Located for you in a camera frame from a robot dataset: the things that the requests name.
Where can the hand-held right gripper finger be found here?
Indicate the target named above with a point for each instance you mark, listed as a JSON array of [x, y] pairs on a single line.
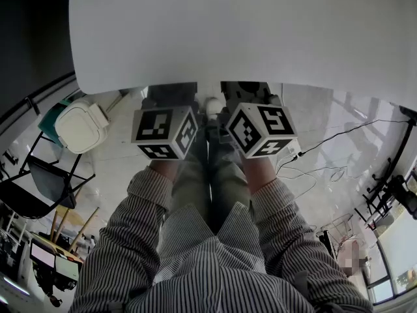
[[264, 95], [234, 96]]

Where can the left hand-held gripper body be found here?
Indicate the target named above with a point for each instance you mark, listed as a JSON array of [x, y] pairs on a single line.
[[156, 129]]

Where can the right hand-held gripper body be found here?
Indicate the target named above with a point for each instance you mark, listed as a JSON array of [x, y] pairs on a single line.
[[260, 129]]

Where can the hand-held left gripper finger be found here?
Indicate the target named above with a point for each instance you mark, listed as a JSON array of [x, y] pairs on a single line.
[[159, 96], [185, 95]]

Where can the person's right forearm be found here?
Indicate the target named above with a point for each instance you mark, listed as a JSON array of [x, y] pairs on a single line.
[[273, 204]]

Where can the person's left forearm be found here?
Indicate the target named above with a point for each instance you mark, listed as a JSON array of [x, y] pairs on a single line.
[[153, 187]]

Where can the white desk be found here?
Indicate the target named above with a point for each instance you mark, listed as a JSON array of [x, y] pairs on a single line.
[[228, 28]]

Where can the white shoe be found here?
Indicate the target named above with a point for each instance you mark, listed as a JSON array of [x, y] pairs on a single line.
[[214, 108]]

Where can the white power strip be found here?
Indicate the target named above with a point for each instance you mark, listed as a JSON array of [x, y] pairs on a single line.
[[293, 148]]

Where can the person's right leg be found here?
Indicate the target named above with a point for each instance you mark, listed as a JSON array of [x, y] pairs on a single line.
[[228, 181]]

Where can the person's leg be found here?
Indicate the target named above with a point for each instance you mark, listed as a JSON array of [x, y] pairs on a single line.
[[190, 187], [228, 181]]

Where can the person's left leg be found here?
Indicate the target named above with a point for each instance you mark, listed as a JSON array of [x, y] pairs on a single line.
[[190, 187]]

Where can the cream lidded trash bin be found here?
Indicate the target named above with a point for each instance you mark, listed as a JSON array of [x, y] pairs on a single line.
[[78, 126]]

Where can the green box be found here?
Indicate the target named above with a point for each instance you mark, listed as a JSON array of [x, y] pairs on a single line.
[[49, 129]]

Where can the black folding chair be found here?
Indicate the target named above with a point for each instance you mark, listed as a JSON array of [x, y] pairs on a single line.
[[45, 181]]

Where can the wooden stool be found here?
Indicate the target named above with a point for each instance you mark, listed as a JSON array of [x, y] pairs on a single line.
[[83, 230]]

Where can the person's striped shirt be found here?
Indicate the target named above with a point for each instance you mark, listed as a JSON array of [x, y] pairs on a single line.
[[211, 266]]

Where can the black tripod stand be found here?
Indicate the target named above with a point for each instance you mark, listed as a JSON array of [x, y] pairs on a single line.
[[400, 187]]

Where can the laptop with pale screen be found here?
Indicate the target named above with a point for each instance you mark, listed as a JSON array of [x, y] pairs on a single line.
[[66, 267], [42, 254]]

